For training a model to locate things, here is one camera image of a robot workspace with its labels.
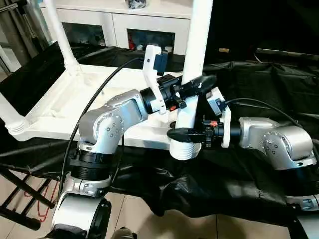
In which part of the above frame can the black backdrop cloth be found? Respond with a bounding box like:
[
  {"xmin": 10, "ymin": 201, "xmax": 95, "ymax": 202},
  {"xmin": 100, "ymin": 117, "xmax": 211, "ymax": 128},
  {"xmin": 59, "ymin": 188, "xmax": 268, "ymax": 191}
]
[{"xmin": 206, "ymin": 0, "xmax": 319, "ymax": 63}]

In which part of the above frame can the white cabinet with glass doors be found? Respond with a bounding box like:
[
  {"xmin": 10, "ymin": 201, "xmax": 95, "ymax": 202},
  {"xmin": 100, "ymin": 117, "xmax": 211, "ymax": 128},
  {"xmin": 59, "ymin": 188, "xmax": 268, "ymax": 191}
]
[{"xmin": 41, "ymin": 0, "xmax": 194, "ymax": 55}]

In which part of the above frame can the dark rounded robot body part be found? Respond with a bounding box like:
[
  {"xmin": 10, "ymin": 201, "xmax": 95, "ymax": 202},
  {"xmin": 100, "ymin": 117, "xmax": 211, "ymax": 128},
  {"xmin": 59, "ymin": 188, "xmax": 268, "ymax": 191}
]
[{"xmin": 113, "ymin": 226, "xmax": 138, "ymax": 239}]

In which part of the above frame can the grey curtain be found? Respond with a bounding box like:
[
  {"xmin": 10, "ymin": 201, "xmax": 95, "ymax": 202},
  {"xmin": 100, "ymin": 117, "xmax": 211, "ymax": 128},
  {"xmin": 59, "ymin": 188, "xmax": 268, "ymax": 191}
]
[{"xmin": 0, "ymin": 0, "xmax": 50, "ymax": 73}]

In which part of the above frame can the red cable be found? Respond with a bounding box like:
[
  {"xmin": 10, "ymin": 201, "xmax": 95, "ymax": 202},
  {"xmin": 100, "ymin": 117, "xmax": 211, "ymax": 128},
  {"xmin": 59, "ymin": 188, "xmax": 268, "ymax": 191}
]
[{"xmin": 23, "ymin": 179, "xmax": 57, "ymax": 222}]

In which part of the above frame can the black folding table frame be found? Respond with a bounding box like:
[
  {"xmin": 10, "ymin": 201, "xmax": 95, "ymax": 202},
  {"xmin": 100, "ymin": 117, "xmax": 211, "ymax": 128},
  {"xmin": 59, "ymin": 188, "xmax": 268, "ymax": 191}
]
[{"xmin": 0, "ymin": 164, "xmax": 55, "ymax": 231}]

